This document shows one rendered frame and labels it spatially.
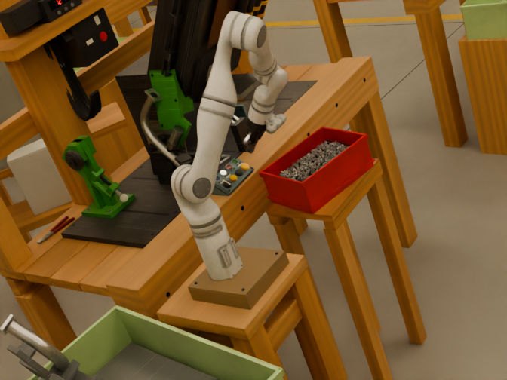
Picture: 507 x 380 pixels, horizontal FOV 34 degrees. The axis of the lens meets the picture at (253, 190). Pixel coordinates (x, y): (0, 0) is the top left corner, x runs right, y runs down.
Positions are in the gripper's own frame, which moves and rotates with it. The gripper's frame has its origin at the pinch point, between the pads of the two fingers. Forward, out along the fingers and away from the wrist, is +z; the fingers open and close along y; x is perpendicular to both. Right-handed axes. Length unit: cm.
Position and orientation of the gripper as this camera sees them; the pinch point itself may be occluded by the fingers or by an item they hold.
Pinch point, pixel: (250, 147)
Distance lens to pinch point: 267.9
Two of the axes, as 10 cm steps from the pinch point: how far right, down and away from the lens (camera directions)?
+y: -5.4, 5.5, -6.4
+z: -2.0, 6.5, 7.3
